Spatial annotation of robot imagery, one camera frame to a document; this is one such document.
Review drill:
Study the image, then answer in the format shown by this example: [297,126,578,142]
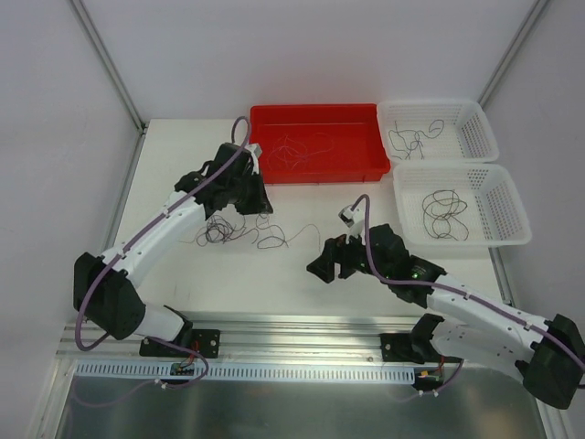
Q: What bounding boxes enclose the white slotted cable duct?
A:
[75,360,415,385]

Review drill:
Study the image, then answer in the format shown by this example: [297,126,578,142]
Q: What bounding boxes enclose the wire bundle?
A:
[180,212,289,251]

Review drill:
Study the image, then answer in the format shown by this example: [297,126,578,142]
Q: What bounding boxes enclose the aluminium frame post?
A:
[477,0,553,109]
[67,0,146,134]

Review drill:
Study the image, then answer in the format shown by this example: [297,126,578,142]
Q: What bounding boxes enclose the white perforated basket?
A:
[377,99,499,166]
[392,162,533,249]

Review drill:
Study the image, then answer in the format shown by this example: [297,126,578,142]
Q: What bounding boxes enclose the black mounting plate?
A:
[139,328,221,359]
[379,333,441,364]

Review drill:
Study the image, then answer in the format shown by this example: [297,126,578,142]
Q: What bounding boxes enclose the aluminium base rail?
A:
[57,310,527,369]

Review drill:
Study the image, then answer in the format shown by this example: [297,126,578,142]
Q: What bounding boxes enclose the red plastic tray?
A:
[250,103,390,185]

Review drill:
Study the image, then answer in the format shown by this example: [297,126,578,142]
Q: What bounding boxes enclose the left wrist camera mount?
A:
[246,143,262,175]

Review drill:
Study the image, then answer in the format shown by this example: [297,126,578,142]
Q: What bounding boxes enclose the right aluminium frame post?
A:
[477,0,553,109]

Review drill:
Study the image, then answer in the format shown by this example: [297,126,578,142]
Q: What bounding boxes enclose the pink wire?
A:
[273,132,321,171]

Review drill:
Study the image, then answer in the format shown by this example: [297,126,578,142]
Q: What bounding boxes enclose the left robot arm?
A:
[73,143,273,356]

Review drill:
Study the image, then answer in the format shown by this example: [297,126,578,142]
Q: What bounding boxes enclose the white wire in tray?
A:
[264,131,335,171]

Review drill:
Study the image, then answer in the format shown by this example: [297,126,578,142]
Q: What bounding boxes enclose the far white perforated basket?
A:
[377,99,499,166]

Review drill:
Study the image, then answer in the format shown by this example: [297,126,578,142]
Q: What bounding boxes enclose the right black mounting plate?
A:
[379,333,441,364]

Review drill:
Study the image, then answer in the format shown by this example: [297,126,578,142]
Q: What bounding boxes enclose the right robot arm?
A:
[306,224,584,410]

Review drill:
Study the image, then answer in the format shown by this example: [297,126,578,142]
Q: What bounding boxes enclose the near white perforated basket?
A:
[392,162,533,249]

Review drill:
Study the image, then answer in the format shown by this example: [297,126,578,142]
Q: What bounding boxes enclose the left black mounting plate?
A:
[139,328,221,359]

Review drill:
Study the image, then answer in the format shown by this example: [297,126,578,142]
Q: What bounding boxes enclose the left aluminium frame post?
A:
[67,0,146,134]

